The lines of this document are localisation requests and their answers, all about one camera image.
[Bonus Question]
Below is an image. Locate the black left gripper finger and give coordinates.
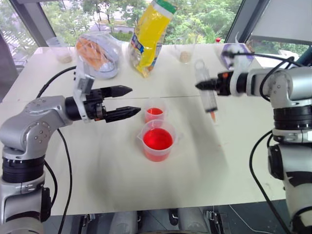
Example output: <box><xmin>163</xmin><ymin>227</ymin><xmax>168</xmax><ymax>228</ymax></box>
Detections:
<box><xmin>100</xmin><ymin>85</ymin><xmax>134</xmax><ymax>98</ymax></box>
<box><xmin>104</xmin><ymin>106</ymin><xmax>142</xmax><ymax>123</ymax></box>

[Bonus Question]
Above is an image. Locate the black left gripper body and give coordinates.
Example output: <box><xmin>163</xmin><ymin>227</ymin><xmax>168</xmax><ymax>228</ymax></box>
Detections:
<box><xmin>84</xmin><ymin>88</ymin><xmax>108</xmax><ymax>122</ymax></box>

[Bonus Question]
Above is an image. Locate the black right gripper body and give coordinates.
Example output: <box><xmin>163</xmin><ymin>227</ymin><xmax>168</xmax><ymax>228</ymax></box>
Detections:
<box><xmin>216</xmin><ymin>71</ymin><xmax>233</xmax><ymax>97</ymax></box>

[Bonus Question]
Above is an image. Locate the clear plastic syringe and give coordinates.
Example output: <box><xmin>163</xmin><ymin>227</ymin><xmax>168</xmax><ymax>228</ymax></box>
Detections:
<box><xmin>194</xmin><ymin>59</ymin><xmax>220</xmax><ymax>126</ymax></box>

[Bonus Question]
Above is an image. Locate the small clear cup red liquid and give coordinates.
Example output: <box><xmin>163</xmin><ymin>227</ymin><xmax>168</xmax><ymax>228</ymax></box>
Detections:
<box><xmin>143</xmin><ymin>97</ymin><xmax>169</xmax><ymax>124</ymax></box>

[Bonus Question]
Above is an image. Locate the clear cup with beige grains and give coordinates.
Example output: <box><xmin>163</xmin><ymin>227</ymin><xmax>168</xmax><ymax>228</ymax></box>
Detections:
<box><xmin>174</xmin><ymin>43</ymin><xmax>196</xmax><ymax>65</ymax></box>
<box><xmin>46</xmin><ymin>36</ymin><xmax>74</xmax><ymax>64</ymax></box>

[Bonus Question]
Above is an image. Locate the large measuring cup red liquid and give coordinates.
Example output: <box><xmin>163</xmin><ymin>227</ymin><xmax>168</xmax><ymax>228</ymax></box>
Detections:
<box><xmin>136</xmin><ymin>119</ymin><xmax>184</xmax><ymax>162</ymax></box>

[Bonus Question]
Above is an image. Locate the purple white package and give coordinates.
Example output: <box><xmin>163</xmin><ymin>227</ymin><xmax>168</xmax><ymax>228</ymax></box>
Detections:
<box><xmin>220</xmin><ymin>42</ymin><xmax>255</xmax><ymax>71</ymax></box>

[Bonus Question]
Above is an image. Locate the clear plastic bag of bread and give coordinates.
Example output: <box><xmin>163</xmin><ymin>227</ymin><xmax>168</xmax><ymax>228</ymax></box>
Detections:
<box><xmin>75</xmin><ymin>31</ymin><xmax>121</xmax><ymax>80</ymax></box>

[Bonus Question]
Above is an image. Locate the yellow snack bag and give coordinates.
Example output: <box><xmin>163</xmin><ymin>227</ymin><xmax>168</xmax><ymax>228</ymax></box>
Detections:
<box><xmin>128</xmin><ymin>0</ymin><xmax>177</xmax><ymax>79</ymax></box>

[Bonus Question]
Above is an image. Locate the teal object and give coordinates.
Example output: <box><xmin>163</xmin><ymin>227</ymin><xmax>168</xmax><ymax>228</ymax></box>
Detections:
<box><xmin>297</xmin><ymin>52</ymin><xmax>312</xmax><ymax>67</ymax></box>

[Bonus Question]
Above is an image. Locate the dark grey panel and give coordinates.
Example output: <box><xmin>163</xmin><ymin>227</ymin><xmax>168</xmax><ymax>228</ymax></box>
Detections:
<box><xmin>0</xmin><ymin>31</ymin><xmax>19</xmax><ymax>103</ymax></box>

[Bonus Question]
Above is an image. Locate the grey rounded robot leg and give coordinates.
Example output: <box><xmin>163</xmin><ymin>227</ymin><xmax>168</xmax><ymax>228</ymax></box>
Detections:
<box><xmin>177</xmin><ymin>207</ymin><xmax>211</xmax><ymax>234</ymax></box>
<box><xmin>111</xmin><ymin>211</ymin><xmax>138</xmax><ymax>234</ymax></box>

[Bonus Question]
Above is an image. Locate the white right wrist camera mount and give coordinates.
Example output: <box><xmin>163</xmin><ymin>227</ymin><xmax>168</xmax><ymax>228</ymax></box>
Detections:
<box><xmin>228</xmin><ymin>46</ymin><xmax>247</xmax><ymax>98</ymax></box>

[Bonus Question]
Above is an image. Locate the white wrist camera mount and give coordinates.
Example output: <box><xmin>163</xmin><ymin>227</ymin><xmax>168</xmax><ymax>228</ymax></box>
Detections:
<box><xmin>72</xmin><ymin>65</ymin><xmax>96</xmax><ymax>124</ymax></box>
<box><xmin>228</xmin><ymin>46</ymin><xmax>247</xmax><ymax>98</ymax></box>

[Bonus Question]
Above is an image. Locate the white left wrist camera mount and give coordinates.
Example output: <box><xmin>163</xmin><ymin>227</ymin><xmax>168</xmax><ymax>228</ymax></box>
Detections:
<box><xmin>72</xmin><ymin>65</ymin><xmax>96</xmax><ymax>124</ymax></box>

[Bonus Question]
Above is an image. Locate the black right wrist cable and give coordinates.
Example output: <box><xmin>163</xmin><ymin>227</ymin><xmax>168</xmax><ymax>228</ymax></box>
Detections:
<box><xmin>233</xmin><ymin>52</ymin><xmax>311</xmax><ymax>102</ymax></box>

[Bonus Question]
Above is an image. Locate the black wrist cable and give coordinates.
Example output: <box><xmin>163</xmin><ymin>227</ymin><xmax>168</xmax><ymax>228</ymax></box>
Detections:
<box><xmin>36</xmin><ymin>65</ymin><xmax>78</xmax><ymax>99</ymax></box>
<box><xmin>233</xmin><ymin>52</ymin><xmax>311</xmax><ymax>102</ymax></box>

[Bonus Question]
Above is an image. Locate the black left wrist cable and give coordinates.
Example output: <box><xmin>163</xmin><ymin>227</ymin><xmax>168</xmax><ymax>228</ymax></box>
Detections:
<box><xmin>36</xmin><ymin>65</ymin><xmax>78</xmax><ymax>99</ymax></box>

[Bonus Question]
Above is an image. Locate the dark window frame post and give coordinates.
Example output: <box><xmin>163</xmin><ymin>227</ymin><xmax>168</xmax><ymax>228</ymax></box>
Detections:
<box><xmin>225</xmin><ymin>0</ymin><xmax>272</xmax><ymax>45</ymax></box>
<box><xmin>9</xmin><ymin>0</ymin><xmax>53</xmax><ymax>48</ymax></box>

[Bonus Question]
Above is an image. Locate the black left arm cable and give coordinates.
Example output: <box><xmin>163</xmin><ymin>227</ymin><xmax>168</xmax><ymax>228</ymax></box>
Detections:
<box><xmin>43</xmin><ymin>128</ymin><xmax>74</xmax><ymax>234</ymax></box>

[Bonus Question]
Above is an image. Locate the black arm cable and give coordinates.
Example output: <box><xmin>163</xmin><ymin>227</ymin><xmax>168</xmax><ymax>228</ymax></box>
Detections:
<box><xmin>249</xmin><ymin>130</ymin><xmax>293</xmax><ymax>234</ymax></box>
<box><xmin>43</xmin><ymin>128</ymin><xmax>74</xmax><ymax>234</ymax></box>

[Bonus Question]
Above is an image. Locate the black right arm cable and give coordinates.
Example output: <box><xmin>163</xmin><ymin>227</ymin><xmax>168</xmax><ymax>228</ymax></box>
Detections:
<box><xmin>249</xmin><ymin>130</ymin><xmax>293</xmax><ymax>234</ymax></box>

